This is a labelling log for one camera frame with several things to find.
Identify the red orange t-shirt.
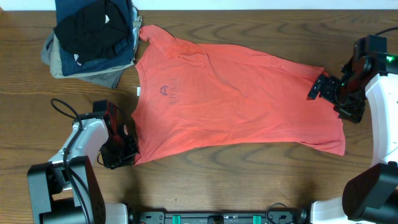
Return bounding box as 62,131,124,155
132,25,346,164

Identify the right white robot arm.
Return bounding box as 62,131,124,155
307,52,397,223

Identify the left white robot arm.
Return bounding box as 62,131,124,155
27,118,134,223

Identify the grey khaki folded garment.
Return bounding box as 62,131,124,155
41,6,142,89

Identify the black folded garment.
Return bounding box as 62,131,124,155
54,0,130,64

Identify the navy blue folded garment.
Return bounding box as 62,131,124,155
53,0,134,77

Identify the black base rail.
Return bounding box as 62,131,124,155
129,208,308,224

